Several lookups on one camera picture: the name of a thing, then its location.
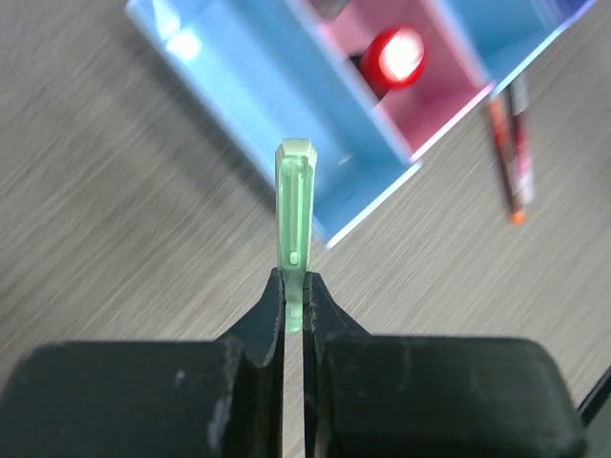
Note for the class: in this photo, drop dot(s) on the blue leftmost drawer box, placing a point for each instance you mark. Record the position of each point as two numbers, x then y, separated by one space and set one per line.
265 74

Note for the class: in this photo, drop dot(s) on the pink drawer box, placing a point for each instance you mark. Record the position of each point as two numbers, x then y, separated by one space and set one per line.
453 80

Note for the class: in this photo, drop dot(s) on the green clip pen cap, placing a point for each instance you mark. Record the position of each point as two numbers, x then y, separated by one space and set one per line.
296 161

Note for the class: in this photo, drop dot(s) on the red stamp black cap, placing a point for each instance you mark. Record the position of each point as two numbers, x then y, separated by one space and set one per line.
394 60

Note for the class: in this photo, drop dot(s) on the light blue drawer box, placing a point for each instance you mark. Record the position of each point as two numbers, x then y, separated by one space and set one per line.
508 35

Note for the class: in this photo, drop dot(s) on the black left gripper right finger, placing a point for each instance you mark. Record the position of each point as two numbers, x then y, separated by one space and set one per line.
370 395

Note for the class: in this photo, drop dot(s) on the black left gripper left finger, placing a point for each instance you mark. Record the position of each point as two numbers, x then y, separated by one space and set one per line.
219 398

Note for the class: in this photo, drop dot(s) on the orange capped pen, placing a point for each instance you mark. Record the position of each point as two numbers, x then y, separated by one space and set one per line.
504 146

